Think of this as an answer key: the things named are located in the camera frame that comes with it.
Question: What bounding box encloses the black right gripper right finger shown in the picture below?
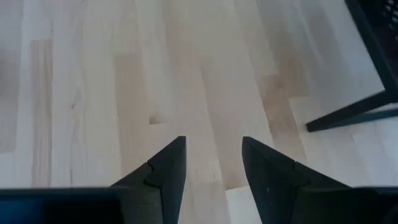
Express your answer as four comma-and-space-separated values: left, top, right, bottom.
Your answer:
241, 136, 352, 224

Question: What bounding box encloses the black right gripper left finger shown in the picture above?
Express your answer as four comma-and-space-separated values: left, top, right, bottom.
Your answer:
110, 135, 187, 224

